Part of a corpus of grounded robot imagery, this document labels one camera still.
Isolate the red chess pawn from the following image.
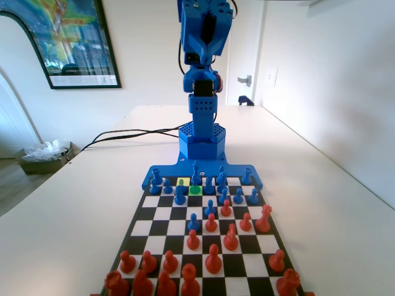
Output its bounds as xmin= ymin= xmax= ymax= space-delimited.
xmin=140 ymin=250 xmax=158 ymax=274
xmin=162 ymin=250 xmax=179 ymax=274
xmin=118 ymin=250 xmax=137 ymax=274
xmin=239 ymin=212 xmax=253 ymax=232
xmin=186 ymin=229 xmax=201 ymax=250
xmin=205 ymin=213 xmax=218 ymax=232
xmin=220 ymin=199 xmax=233 ymax=217
xmin=268 ymin=249 xmax=286 ymax=273

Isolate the black and white chessboard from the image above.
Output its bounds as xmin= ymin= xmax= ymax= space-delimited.
xmin=106 ymin=176 xmax=306 ymax=296

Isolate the black power cable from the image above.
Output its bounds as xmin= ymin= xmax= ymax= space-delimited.
xmin=80 ymin=123 xmax=188 ymax=152
xmin=89 ymin=128 xmax=181 ymax=146

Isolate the blue base plate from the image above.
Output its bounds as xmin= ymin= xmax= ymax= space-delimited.
xmin=141 ymin=150 xmax=264 ymax=191

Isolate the clear plastic bag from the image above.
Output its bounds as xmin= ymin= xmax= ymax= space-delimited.
xmin=23 ymin=139 xmax=71 ymax=162

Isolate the cardboard box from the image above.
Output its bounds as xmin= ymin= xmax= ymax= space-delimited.
xmin=15 ymin=141 xmax=81 ymax=176

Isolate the red chess rook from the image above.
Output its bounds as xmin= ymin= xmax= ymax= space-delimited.
xmin=104 ymin=270 xmax=130 ymax=296
xmin=276 ymin=268 xmax=302 ymax=296

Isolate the white door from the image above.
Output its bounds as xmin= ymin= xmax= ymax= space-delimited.
xmin=227 ymin=0 xmax=266 ymax=106

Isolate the framed map poster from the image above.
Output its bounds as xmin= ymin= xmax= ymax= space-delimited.
xmin=0 ymin=0 xmax=122 ymax=90

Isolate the white light switch plate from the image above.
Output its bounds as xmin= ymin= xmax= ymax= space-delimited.
xmin=264 ymin=67 xmax=278 ymax=90

